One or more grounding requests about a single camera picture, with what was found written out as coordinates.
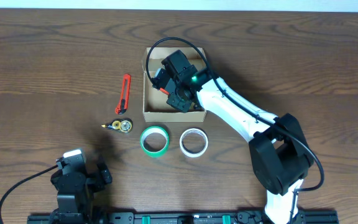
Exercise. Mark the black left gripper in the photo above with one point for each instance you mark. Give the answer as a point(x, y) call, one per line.
point(96, 175)

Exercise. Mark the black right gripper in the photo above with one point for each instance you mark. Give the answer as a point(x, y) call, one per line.
point(165, 86)

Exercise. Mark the red stapler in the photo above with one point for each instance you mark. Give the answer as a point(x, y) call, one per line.
point(164, 91)

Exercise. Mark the white tape roll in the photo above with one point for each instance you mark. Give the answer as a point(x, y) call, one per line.
point(187, 152)

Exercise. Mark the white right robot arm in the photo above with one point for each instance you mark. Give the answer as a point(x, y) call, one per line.
point(279, 152)

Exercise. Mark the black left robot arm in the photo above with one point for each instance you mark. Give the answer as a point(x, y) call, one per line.
point(76, 206)

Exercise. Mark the open cardboard box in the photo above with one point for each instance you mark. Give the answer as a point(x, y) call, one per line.
point(155, 107)

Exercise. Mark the green tape roll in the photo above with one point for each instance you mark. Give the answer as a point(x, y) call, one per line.
point(154, 130)

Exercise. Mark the red utility knife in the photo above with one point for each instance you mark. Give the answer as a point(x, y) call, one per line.
point(122, 106)

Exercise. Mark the black yellow correction tape dispenser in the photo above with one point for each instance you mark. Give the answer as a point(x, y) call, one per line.
point(120, 125)

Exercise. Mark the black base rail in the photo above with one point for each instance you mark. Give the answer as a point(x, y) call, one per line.
point(245, 216)

